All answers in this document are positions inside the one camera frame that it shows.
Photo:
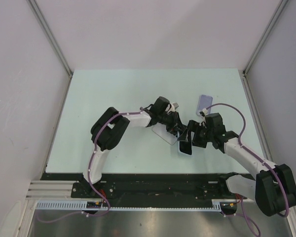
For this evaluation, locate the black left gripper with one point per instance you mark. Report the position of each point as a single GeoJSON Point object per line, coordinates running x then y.
{"type": "Point", "coordinates": [176, 124]}

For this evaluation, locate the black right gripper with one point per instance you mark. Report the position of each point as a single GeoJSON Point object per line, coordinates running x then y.
{"type": "Point", "coordinates": [194, 126]}

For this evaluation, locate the light blue phone case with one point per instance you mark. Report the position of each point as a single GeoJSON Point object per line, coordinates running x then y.
{"type": "Point", "coordinates": [184, 147]}

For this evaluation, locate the lilac smartphone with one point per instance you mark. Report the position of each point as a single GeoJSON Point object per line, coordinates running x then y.
{"type": "Point", "coordinates": [161, 131]}

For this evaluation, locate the lilac phone case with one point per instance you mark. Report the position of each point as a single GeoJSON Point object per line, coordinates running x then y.
{"type": "Point", "coordinates": [204, 102]}

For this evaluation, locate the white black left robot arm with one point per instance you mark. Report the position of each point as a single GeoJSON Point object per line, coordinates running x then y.
{"type": "Point", "coordinates": [108, 130]}

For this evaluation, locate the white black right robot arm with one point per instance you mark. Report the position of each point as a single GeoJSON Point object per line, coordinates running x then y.
{"type": "Point", "coordinates": [274, 185]}

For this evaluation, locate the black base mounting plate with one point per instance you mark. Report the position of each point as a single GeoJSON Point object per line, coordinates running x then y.
{"type": "Point", "coordinates": [111, 185]}

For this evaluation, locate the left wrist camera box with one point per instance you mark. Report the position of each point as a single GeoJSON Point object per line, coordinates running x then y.
{"type": "Point", "coordinates": [172, 107]}

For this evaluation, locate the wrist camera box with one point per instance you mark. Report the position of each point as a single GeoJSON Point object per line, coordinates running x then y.
{"type": "Point", "coordinates": [172, 107]}
{"type": "Point", "coordinates": [213, 121]}

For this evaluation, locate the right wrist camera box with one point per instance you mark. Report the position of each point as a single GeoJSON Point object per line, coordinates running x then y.
{"type": "Point", "coordinates": [213, 121]}

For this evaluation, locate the white slotted cable duct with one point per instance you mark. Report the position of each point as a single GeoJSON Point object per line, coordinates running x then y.
{"type": "Point", "coordinates": [84, 205]}

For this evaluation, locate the aluminium front rail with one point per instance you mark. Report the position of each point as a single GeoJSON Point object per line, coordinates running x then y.
{"type": "Point", "coordinates": [58, 191]}

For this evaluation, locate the right aluminium corner post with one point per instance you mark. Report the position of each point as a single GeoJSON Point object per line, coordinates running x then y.
{"type": "Point", "coordinates": [281, 7]}

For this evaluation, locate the aluminium corner post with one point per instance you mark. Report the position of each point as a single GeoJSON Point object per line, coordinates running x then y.
{"type": "Point", "coordinates": [281, 7]}
{"type": "Point", "coordinates": [38, 13]}

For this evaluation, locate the left aluminium corner post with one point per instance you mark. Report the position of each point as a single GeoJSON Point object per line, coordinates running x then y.
{"type": "Point", "coordinates": [38, 13]}

